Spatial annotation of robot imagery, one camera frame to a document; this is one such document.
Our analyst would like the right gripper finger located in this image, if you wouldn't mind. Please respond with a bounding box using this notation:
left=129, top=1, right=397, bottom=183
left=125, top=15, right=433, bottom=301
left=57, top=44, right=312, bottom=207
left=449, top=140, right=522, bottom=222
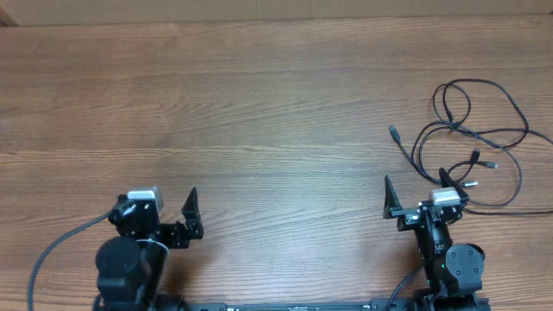
left=383, top=175, right=403, bottom=219
left=439, top=168, right=467, bottom=199

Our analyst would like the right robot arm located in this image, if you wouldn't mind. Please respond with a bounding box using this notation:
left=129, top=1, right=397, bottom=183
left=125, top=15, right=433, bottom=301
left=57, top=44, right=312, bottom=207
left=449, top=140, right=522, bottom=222
left=383, top=168, right=491, bottom=311

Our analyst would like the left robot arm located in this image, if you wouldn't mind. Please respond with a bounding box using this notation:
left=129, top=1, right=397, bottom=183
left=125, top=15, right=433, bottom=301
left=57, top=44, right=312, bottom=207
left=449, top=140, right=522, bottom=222
left=94, top=187, right=204, bottom=311

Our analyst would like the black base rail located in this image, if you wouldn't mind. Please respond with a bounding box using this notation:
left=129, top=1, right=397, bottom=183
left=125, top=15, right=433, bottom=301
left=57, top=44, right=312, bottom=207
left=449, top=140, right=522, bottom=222
left=185, top=298, right=416, bottom=311

